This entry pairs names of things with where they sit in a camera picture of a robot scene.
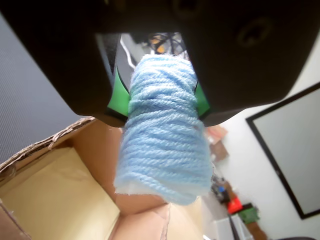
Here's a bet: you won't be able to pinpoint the black framed board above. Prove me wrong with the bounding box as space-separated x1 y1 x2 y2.
245 81 320 221

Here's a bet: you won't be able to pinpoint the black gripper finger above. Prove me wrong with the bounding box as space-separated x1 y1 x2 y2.
149 0 320 127
0 0 151 128

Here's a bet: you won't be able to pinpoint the brown cardboard pieces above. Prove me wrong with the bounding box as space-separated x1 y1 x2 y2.
206 124 230 164

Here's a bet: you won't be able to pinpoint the small green circuit board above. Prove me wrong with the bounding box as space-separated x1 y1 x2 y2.
237 206 261 225

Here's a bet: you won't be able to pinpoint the large black table mat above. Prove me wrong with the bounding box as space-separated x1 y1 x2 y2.
0 12 79 166

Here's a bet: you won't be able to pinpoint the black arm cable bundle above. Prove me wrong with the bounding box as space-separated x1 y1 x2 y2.
146 32 187 55

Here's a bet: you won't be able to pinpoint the small red object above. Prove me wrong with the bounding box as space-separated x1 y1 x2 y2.
225 195 244 215

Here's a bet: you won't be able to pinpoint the light blue yarn-wrapped block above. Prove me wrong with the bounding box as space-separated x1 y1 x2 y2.
113 53 216 206

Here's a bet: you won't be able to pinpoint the open cardboard box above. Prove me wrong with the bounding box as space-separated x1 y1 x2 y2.
0 116 209 240

